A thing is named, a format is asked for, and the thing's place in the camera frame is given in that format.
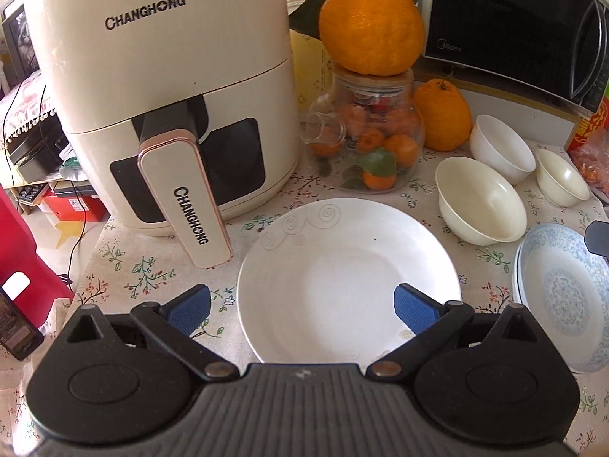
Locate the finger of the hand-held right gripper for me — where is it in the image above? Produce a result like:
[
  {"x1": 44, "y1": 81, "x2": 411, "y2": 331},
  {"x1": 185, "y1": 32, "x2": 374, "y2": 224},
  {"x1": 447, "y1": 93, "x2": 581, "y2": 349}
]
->
[{"x1": 584, "y1": 221, "x2": 609, "y2": 254}]

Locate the cream air fryer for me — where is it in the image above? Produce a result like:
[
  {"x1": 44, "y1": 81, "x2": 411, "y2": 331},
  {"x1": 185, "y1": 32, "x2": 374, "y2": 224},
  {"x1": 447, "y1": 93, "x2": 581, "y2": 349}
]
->
[{"x1": 24, "y1": 0, "x2": 300, "y2": 270}]

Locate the glass teapot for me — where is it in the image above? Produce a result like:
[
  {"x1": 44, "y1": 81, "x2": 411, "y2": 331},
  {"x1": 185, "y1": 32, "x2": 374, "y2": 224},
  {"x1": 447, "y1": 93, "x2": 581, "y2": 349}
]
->
[{"x1": 299, "y1": 64, "x2": 426, "y2": 194}]

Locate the black cable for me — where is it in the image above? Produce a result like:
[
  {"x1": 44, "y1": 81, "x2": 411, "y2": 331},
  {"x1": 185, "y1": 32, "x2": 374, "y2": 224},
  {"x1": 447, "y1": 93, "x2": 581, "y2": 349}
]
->
[{"x1": 1, "y1": 83, "x2": 89, "y2": 289}]

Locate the lace-trimmed cloth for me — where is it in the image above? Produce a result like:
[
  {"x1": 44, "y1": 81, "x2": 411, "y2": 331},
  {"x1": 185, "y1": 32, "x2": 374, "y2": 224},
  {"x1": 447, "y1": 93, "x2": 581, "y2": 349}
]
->
[{"x1": 0, "y1": 69, "x2": 62, "y2": 138}]

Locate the dark rectangular box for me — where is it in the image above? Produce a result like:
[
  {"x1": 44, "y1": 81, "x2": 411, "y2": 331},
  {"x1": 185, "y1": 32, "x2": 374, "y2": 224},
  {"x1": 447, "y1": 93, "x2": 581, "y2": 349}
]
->
[{"x1": 0, "y1": 271, "x2": 45, "y2": 361}]

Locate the pile of small oranges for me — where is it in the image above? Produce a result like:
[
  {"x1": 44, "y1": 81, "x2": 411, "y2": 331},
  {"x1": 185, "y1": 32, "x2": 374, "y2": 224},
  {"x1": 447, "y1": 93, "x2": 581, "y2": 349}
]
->
[{"x1": 311, "y1": 97, "x2": 419, "y2": 191}]

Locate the plastic bag of oranges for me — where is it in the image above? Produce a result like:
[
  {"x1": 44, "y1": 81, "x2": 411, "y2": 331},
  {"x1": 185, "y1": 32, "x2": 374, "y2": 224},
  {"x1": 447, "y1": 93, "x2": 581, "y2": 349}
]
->
[{"x1": 568, "y1": 131, "x2": 609, "y2": 193}]

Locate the red cabinet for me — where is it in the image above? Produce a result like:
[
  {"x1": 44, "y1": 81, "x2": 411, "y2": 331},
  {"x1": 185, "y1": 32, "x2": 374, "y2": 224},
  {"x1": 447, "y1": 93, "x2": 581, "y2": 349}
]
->
[{"x1": 0, "y1": 185, "x2": 73, "y2": 305}]

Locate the large orange with leaves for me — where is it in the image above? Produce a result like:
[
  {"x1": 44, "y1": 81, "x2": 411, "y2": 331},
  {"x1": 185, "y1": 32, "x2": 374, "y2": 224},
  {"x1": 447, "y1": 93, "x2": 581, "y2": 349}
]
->
[{"x1": 289, "y1": 0, "x2": 436, "y2": 77}]

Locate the small red box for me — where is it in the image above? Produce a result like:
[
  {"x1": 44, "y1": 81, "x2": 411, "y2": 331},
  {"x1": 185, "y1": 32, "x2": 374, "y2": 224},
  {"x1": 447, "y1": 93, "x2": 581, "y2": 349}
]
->
[{"x1": 42, "y1": 185, "x2": 108, "y2": 223}]

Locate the large cream bowl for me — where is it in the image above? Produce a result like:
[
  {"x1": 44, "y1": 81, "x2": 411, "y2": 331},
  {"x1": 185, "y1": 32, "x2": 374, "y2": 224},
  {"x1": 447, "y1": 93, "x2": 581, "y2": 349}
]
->
[{"x1": 435, "y1": 156, "x2": 527, "y2": 243}]

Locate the yellow container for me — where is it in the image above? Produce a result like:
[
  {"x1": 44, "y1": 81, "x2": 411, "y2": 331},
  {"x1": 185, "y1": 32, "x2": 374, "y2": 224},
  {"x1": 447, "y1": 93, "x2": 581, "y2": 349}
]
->
[{"x1": 289, "y1": 29, "x2": 335, "y2": 111}]

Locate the small cream bowl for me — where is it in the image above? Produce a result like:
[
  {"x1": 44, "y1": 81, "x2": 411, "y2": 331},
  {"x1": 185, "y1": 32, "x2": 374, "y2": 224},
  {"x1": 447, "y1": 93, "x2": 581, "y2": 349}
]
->
[{"x1": 536, "y1": 149, "x2": 591, "y2": 208}]

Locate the white wood-trimmed stand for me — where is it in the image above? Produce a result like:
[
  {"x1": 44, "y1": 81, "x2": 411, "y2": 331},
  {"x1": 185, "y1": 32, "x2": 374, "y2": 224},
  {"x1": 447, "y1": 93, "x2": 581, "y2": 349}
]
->
[{"x1": 414, "y1": 64, "x2": 595, "y2": 150}]

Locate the framed cat picture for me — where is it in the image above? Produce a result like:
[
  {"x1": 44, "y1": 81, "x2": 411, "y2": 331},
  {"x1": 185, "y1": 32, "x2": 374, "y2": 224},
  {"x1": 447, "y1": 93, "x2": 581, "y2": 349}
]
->
[{"x1": 0, "y1": 2, "x2": 43, "y2": 87}]

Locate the white swirl-embossed plate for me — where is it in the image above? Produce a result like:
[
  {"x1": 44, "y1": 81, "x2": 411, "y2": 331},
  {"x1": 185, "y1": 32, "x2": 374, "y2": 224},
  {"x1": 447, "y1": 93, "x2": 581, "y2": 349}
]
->
[{"x1": 236, "y1": 198, "x2": 463, "y2": 365}]

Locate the black device box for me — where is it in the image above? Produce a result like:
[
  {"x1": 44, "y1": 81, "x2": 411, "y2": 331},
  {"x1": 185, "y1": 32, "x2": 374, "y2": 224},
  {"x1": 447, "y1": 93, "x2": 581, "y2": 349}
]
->
[{"x1": 5, "y1": 119, "x2": 70, "y2": 184}]

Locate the red cardboard box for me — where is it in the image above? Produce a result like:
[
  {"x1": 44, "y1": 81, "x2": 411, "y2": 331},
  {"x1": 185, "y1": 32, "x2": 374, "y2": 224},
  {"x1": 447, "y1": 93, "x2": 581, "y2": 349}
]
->
[{"x1": 566, "y1": 76, "x2": 609, "y2": 153}]

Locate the black microwave oven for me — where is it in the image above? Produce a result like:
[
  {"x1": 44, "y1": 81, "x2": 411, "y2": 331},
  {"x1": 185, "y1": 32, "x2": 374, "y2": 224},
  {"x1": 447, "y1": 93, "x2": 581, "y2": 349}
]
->
[{"x1": 423, "y1": 0, "x2": 609, "y2": 108}]

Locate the white bowl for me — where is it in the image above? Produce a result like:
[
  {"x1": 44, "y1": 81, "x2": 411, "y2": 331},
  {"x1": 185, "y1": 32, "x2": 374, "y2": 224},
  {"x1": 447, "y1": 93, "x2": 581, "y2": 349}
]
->
[{"x1": 470, "y1": 114, "x2": 537, "y2": 184}]

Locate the orange with short stem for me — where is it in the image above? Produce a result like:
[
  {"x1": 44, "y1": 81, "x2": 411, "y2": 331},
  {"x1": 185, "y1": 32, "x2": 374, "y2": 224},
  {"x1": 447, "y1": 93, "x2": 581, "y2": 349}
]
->
[{"x1": 413, "y1": 78, "x2": 473, "y2": 152}]

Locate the blue patterned plate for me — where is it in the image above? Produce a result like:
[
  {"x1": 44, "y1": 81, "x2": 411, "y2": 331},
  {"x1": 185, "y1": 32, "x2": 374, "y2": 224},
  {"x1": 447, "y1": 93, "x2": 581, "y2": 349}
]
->
[
  {"x1": 512, "y1": 243, "x2": 529, "y2": 306},
  {"x1": 516, "y1": 223, "x2": 609, "y2": 373}
]

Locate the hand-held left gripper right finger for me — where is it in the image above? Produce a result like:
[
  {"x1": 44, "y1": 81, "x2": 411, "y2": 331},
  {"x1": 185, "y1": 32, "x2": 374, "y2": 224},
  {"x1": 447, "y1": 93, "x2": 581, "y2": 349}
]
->
[{"x1": 366, "y1": 283, "x2": 543, "y2": 382}]

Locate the floral tablecloth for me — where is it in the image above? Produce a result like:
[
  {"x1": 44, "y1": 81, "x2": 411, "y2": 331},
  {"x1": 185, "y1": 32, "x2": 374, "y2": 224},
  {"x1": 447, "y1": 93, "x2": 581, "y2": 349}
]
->
[{"x1": 0, "y1": 143, "x2": 609, "y2": 457}]

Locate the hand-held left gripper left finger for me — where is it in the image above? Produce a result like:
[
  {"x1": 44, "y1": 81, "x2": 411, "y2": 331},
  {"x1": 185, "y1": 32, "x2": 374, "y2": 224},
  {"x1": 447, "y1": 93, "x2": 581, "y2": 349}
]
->
[{"x1": 64, "y1": 284, "x2": 240, "y2": 382}]

